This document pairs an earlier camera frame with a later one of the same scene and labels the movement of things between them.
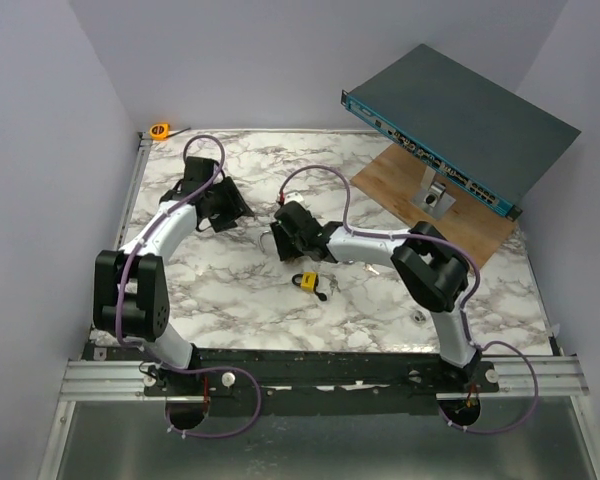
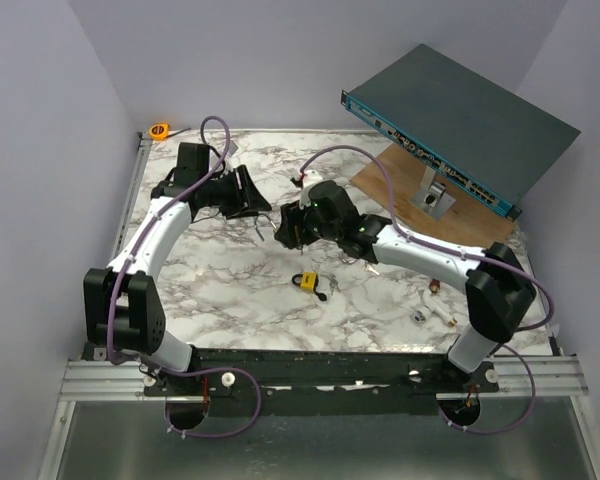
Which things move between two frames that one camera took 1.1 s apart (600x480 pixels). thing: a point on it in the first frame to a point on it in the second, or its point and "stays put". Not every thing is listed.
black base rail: [272, 381] stays put
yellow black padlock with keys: [309, 281] stays put
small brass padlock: [268, 244] to [255, 225]
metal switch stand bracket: [432, 197] stays put
